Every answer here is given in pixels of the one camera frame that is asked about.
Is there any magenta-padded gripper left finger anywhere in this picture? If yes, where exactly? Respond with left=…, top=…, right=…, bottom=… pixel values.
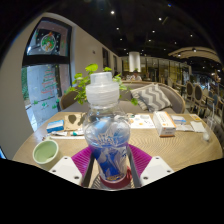
left=49, top=145, right=96, bottom=189

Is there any small yellow card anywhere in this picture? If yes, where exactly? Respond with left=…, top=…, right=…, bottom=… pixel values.
left=189, top=113, right=203, bottom=122

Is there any group of round-backed chairs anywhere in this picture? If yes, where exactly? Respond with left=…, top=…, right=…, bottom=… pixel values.
left=174, top=79, right=224, bottom=118

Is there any blue and white booklet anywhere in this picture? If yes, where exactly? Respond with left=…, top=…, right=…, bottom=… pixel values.
left=170, top=114, right=188, bottom=126

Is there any window with festive stickers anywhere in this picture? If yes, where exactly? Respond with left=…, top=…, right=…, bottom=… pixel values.
left=21, top=17, right=73, bottom=133

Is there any group of ceiling spotlights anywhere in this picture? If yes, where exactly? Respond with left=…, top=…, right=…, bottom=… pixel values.
left=109, top=3, right=214, bottom=54

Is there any clear drinking glass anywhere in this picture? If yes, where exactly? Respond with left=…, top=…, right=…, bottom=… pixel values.
left=202, top=114, right=218, bottom=143

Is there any grey chevron cushion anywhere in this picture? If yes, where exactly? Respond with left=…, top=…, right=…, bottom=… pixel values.
left=130, top=83, right=173, bottom=113

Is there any small blue and white box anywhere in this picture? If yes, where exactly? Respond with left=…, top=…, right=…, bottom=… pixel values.
left=45, top=119, right=65, bottom=134

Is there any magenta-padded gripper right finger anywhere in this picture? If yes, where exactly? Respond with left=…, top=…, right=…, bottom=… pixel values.
left=126, top=143, right=175, bottom=189

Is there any white and orange carton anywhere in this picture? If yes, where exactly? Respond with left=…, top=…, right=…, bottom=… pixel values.
left=152, top=110, right=177, bottom=138

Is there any white paper napkin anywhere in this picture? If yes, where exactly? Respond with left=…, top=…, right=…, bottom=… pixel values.
left=189, top=120, right=208, bottom=134

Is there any clear blue-labelled water bottle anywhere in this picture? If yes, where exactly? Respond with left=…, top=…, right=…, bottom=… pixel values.
left=82, top=71, right=132, bottom=184

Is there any person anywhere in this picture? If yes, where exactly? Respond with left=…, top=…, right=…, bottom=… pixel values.
left=129, top=69, right=143, bottom=82

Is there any green potted plant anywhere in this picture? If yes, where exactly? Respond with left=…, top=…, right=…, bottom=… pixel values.
left=64, top=63, right=139, bottom=107

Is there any pale green ceramic mug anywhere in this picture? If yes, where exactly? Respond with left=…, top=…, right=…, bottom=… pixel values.
left=32, top=139, right=60, bottom=166

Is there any curved grey sofa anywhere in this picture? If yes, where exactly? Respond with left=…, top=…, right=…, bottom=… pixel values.
left=59, top=80, right=187, bottom=115

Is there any white printed brochure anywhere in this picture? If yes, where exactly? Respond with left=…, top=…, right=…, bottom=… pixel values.
left=128, top=113, right=156, bottom=130

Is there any white ointment tube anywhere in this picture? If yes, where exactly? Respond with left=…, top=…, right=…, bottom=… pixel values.
left=43, top=129, right=86, bottom=140

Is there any brown kraft paper sheet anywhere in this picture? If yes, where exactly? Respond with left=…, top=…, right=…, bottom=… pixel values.
left=63, top=112, right=87, bottom=132

